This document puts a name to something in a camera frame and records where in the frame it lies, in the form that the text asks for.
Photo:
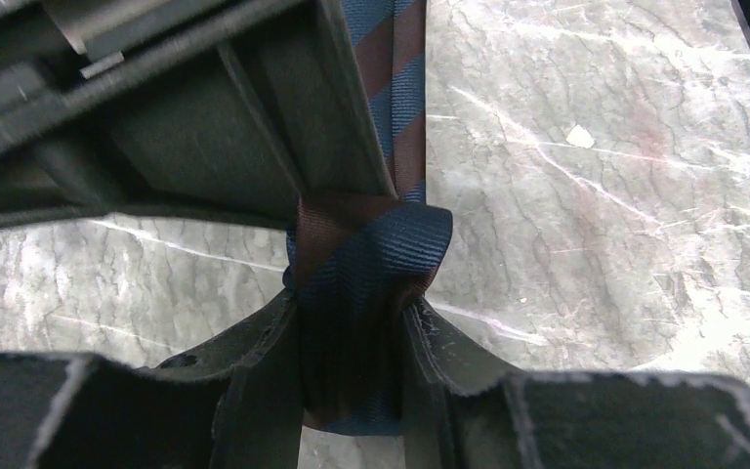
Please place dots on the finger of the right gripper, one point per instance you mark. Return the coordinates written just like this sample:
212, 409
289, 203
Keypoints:
227, 111

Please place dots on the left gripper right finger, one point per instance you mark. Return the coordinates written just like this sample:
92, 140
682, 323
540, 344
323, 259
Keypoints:
463, 407

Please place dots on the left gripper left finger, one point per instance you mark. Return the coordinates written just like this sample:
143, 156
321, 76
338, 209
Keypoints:
233, 401

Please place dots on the navy brown striped tie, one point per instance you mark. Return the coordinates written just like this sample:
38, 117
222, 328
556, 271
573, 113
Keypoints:
358, 262

